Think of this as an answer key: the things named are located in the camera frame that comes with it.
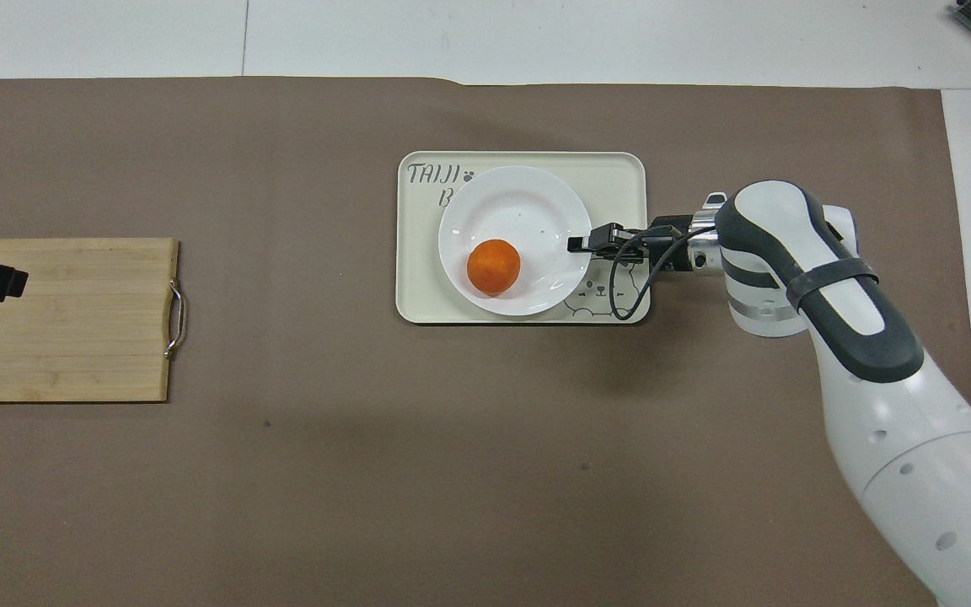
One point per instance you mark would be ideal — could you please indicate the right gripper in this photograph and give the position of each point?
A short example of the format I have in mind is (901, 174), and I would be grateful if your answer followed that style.
(673, 253)

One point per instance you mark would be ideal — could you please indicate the white round plate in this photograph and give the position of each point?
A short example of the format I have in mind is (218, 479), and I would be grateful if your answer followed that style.
(511, 211)

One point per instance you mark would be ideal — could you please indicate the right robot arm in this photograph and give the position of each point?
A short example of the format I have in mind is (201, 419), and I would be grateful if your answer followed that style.
(873, 421)

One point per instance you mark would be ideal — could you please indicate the orange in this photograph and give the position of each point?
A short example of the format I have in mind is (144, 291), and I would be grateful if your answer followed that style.
(494, 266)

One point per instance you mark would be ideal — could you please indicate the cream rectangular tray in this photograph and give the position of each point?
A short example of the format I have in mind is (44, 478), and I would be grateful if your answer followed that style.
(612, 181)

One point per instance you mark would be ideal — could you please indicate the wooden cutting board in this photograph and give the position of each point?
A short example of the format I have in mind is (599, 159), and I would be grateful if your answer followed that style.
(64, 329)

